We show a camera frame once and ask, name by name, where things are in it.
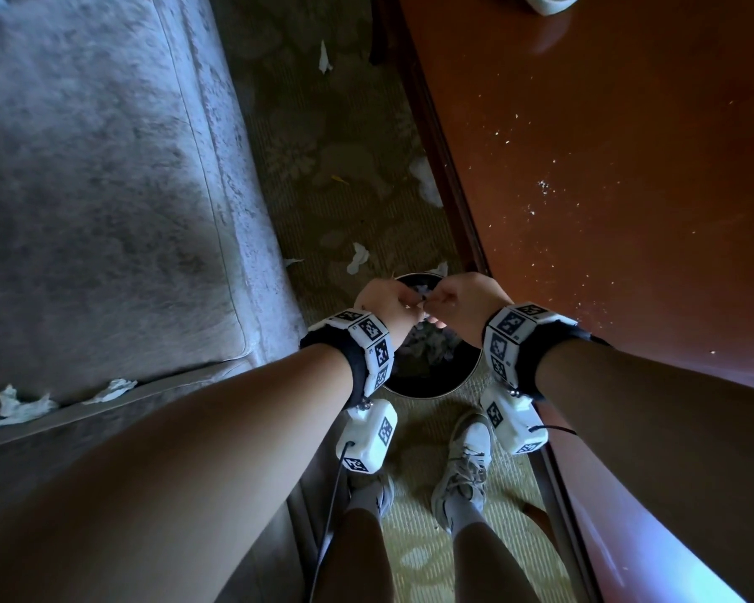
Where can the person's left forearm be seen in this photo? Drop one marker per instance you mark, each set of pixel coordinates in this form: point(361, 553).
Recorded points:
point(182, 477)

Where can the person's leg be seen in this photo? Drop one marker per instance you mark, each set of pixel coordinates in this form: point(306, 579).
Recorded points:
point(490, 565)
point(355, 558)

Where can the round black trash bin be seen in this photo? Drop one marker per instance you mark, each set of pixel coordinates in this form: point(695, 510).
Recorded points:
point(433, 379)

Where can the pile of tissue scraps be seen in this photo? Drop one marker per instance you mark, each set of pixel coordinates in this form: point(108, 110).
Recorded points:
point(433, 345)

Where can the person's right hand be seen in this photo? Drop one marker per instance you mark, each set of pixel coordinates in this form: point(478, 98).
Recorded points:
point(474, 301)

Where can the person's right white sneaker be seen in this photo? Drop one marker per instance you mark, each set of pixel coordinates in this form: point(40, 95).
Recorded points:
point(471, 458)

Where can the person's right leg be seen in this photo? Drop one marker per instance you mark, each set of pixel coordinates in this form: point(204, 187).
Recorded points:
point(490, 565)

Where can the person's right fingers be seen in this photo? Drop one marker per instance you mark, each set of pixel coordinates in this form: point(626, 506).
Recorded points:
point(438, 304)

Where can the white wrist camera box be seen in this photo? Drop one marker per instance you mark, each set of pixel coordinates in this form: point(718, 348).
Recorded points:
point(367, 436)
point(515, 420)

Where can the person's left hand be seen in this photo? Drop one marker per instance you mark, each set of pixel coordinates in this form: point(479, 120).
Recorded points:
point(383, 301)

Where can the brown wooden table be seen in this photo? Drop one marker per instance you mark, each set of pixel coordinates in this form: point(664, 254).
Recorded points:
point(603, 182)

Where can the grey velvet sofa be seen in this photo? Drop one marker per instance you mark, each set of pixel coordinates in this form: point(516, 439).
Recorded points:
point(100, 200)

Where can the person's left fingers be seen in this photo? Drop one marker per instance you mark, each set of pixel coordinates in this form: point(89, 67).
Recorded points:
point(410, 304)

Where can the white container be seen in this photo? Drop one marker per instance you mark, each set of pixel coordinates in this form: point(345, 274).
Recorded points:
point(550, 1)

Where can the person's right forearm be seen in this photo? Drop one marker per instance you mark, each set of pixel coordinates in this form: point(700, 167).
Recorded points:
point(653, 445)

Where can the person's left white sneaker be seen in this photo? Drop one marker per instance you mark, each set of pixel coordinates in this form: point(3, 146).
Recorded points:
point(377, 489)

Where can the person's left leg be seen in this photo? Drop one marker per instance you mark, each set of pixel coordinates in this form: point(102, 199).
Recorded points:
point(355, 558)

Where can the white tissue scrap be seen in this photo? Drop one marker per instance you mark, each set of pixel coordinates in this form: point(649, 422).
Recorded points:
point(356, 258)
point(440, 269)
point(324, 58)
point(427, 182)

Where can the person's white sneaker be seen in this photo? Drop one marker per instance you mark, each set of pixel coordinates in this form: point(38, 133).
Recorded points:
point(471, 458)
point(377, 489)

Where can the crumpled white tissue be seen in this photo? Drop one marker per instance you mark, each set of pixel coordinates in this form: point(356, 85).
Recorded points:
point(110, 391)
point(19, 409)

